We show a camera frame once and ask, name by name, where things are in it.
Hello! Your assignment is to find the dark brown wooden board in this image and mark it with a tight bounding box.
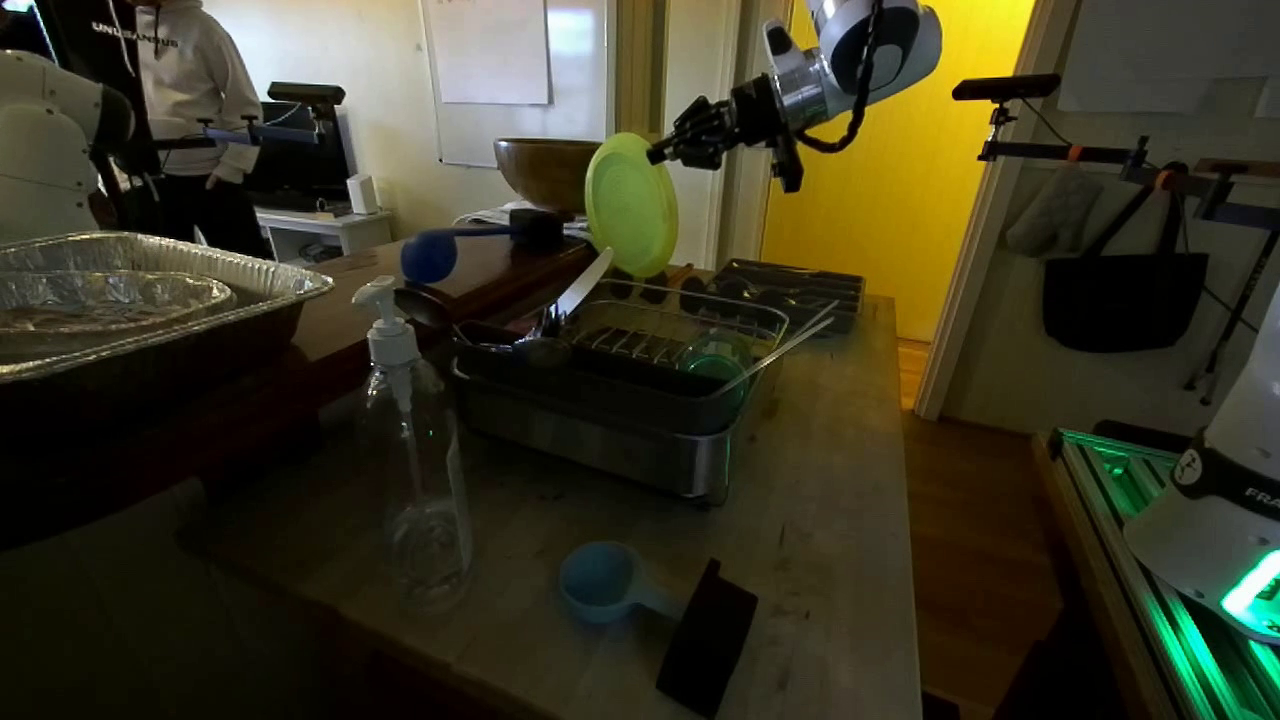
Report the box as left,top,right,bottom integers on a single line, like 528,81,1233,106
398,237,605,343

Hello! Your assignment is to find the clear spray bottle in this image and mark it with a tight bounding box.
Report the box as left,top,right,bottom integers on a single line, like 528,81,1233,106
349,273,482,613

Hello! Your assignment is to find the black stand under bowl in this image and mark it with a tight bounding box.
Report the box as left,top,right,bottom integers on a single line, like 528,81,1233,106
506,204,571,260

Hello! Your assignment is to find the flat black rectangular object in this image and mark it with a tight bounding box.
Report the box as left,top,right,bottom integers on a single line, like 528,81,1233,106
653,554,760,720

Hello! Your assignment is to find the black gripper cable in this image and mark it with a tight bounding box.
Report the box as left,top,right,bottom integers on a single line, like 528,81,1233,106
792,0,893,154

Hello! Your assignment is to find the black tripod boom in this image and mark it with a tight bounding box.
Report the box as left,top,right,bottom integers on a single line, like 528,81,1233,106
976,133,1280,233

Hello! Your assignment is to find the black camera on boom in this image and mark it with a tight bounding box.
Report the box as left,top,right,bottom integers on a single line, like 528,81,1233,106
950,72,1070,106

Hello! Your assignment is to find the brown wooden bowl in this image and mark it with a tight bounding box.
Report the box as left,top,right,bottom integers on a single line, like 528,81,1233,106
492,133,605,216

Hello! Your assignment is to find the grey cutlery tray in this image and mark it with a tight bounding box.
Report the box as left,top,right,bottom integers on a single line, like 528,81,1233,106
711,257,869,334

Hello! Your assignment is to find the green-lit equipment tray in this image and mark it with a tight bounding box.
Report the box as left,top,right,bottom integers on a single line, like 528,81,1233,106
1046,423,1280,720

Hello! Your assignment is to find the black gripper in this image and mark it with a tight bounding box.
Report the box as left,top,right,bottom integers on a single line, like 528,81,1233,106
645,74,782,176

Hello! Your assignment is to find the flat silver metal utensil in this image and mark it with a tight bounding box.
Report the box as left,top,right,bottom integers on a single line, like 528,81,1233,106
537,241,623,340

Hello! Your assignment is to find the black tote bag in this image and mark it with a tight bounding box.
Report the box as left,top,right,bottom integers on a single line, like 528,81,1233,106
1037,170,1212,356

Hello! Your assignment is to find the long silver metal rod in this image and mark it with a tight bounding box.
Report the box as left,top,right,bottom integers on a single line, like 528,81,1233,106
715,299,844,401

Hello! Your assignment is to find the white wall board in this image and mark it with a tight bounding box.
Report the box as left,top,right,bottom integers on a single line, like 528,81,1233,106
422,0,558,110

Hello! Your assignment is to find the person in white shirt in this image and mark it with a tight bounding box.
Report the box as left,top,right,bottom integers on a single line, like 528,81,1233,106
92,0,271,260

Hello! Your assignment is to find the yellow-green plastic plate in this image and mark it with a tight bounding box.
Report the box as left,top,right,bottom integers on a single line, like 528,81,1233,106
579,128,682,281

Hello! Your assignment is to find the metal dish drying rack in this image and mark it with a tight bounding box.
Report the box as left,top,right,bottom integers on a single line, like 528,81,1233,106
446,257,849,508

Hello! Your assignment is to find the white robot with label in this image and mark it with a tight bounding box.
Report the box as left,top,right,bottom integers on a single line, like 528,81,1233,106
1119,290,1280,652

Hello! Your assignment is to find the small white table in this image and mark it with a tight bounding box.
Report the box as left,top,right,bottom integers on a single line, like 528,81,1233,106
256,204,398,265

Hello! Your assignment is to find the white door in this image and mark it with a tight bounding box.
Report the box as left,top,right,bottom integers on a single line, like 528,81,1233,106
659,0,751,267

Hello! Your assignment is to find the light blue measuring scoop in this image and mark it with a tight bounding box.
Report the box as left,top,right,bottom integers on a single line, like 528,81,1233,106
558,535,677,632

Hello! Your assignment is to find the teal cup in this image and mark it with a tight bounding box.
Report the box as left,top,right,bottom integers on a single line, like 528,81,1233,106
673,330,757,405

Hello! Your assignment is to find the grey hanging cloth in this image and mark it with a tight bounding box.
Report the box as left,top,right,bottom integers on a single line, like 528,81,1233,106
1005,154,1112,260

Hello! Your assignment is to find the aluminium foil tray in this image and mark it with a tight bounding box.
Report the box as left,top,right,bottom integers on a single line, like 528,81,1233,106
0,229,336,390

